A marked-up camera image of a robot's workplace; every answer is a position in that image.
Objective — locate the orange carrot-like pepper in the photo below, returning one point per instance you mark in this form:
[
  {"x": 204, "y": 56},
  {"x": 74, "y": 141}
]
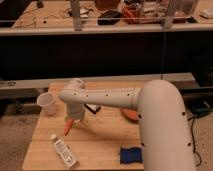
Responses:
[{"x": 68, "y": 126}]

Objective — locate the grey metal post right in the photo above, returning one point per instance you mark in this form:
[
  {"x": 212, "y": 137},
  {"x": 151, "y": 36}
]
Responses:
[{"x": 168, "y": 20}]

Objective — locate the blue sponge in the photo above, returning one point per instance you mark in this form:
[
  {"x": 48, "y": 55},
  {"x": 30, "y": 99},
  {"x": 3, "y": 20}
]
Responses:
[{"x": 130, "y": 155}]

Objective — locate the grey metal post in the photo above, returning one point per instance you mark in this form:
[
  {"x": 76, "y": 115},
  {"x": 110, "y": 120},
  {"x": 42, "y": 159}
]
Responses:
[
  {"x": 168, "y": 20},
  {"x": 75, "y": 7}
]

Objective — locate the clear plastic bottle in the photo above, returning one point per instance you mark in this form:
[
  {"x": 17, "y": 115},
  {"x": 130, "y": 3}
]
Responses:
[{"x": 64, "y": 152}]

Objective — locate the orange bowl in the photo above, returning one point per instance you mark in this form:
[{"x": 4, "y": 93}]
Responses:
[{"x": 130, "y": 114}]

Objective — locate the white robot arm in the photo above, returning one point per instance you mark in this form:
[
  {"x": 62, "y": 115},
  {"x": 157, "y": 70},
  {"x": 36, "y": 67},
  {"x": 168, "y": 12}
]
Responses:
[{"x": 163, "y": 126}]

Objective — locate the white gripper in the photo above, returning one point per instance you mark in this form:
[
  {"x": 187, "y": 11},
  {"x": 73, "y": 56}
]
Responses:
[{"x": 75, "y": 111}]

